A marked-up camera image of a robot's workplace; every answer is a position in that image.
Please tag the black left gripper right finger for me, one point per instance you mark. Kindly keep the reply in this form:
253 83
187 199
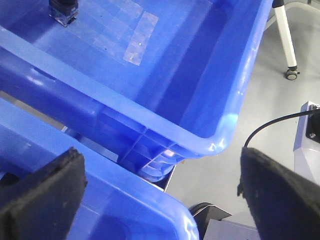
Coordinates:
283 204

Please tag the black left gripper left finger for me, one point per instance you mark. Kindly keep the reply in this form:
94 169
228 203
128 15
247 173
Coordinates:
43 204

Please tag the yellow push button switch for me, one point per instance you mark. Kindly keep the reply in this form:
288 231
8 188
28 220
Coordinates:
63 11

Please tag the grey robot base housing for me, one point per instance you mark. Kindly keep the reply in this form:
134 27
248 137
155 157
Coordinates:
306 152

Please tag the blue plastic crate left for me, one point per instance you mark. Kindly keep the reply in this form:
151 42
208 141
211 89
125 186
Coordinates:
117 204

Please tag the blue plastic crate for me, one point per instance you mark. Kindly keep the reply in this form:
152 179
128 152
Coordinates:
117 204
182 102

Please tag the blue plastic crate right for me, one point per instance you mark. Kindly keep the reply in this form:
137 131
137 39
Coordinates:
182 102

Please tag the white caster leg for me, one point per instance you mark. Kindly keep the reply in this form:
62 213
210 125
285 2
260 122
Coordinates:
280 17

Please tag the clear tape patch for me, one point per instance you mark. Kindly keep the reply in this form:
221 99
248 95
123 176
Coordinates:
120 29

